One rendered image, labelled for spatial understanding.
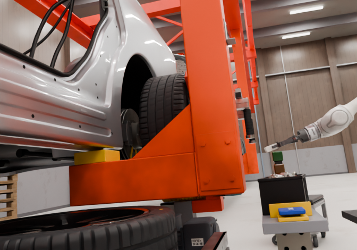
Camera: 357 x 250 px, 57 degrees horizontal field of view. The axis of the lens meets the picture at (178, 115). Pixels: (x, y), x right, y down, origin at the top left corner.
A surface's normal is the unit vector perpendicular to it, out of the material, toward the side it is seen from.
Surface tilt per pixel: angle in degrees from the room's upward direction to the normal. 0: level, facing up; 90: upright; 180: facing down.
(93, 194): 90
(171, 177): 90
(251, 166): 90
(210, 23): 90
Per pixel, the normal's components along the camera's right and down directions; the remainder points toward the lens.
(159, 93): -0.26, -0.62
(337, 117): -0.29, -0.12
